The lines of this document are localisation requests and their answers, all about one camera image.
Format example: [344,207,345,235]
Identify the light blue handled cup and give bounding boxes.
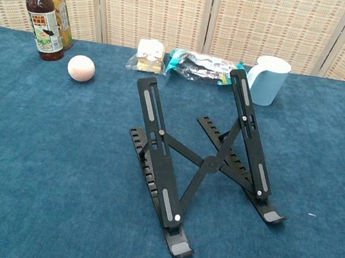
[243,53,293,110]

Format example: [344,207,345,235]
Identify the dark sauce bottle black cap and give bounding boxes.
[17,0,73,64]

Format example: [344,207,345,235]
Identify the clear bag of sandwich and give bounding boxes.
[125,35,171,76]

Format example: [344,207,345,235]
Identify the grey notched plastic rack frame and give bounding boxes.
[111,53,308,258]

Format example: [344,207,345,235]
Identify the teal snack bag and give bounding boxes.
[164,46,251,89]

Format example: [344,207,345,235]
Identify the pale pink ball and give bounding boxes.
[65,53,98,85]

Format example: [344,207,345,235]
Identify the woven bamboo folding screen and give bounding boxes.
[0,0,345,82]

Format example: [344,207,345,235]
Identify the tea bottle yellow cap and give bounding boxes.
[27,0,80,52]

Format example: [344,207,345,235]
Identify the blue table cloth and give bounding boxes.
[0,26,345,258]

